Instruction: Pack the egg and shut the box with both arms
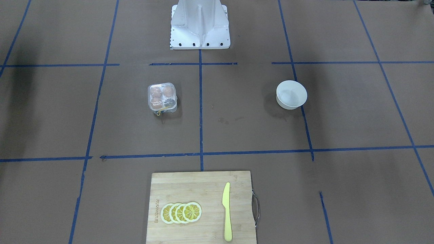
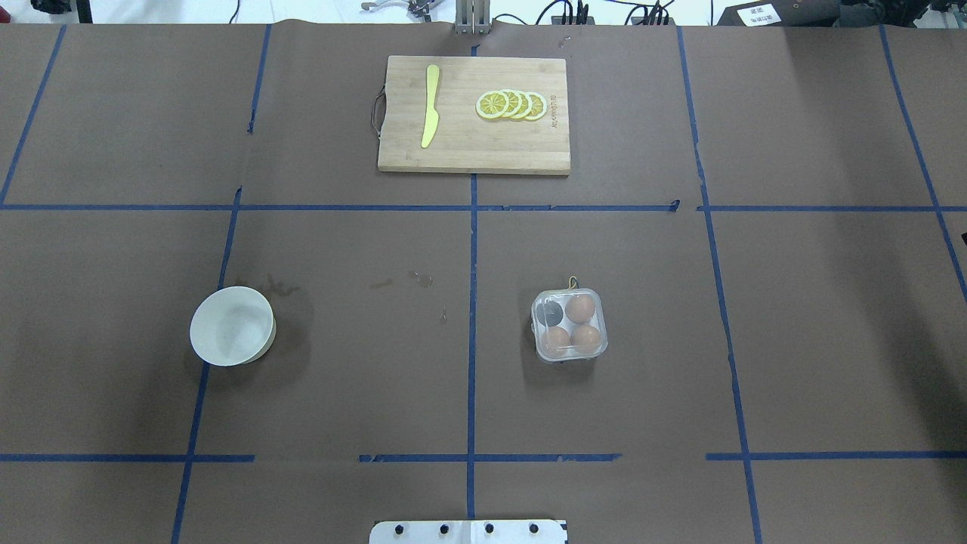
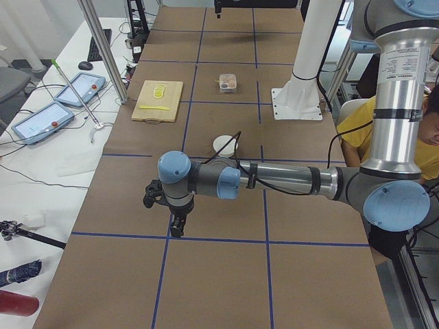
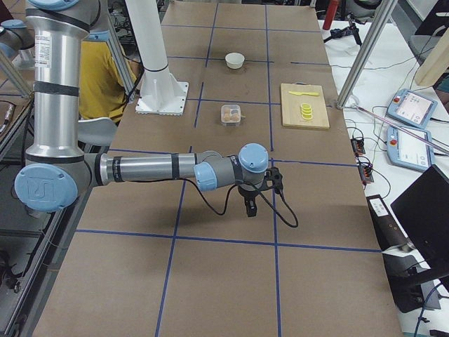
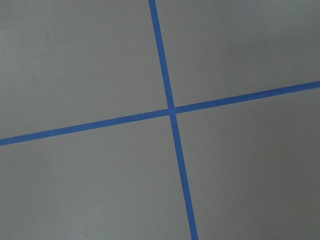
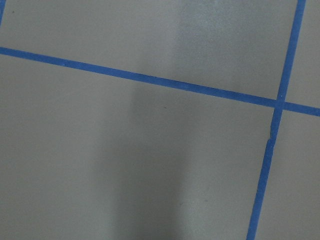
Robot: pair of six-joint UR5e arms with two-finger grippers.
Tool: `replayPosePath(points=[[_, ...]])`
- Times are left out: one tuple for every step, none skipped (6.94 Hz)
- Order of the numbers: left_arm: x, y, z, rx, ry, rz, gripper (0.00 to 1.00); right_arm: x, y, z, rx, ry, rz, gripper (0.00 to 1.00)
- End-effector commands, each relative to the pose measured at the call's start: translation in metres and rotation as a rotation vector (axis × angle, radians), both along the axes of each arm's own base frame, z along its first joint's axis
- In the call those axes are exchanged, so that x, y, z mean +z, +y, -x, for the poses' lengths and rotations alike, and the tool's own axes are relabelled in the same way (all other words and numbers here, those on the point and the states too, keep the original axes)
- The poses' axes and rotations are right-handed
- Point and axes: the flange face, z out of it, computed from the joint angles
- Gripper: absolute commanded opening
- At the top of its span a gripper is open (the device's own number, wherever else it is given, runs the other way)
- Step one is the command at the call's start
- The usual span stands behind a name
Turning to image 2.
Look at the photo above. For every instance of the clear plastic egg box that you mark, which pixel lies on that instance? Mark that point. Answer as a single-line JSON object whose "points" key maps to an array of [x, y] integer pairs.
{"points": [[548, 309]]}

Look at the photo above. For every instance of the brown egg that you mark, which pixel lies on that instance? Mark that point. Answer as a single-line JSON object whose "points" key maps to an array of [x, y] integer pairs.
{"points": [[580, 308], [586, 339], [555, 342]]}

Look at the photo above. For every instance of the white bowl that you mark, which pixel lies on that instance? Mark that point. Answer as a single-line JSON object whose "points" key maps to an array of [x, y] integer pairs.
{"points": [[233, 326]]}

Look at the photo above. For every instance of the yellow plastic knife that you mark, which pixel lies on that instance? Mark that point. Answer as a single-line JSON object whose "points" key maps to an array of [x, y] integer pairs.
{"points": [[432, 117]]}

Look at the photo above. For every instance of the wooden cutting board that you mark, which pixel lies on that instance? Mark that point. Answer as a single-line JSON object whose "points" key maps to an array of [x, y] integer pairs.
{"points": [[464, 143]]}

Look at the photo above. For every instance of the yellow lemon slices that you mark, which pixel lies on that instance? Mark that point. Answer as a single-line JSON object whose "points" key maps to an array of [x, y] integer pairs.
{"points": [[511, 104]]}

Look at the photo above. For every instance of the black device with white label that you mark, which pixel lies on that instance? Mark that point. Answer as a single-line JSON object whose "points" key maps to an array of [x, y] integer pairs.
{"points": [[781, 13]]}

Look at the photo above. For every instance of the aluminium frame post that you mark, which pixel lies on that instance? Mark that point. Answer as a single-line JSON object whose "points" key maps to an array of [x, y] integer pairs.
{"points": [[473, 17]]}

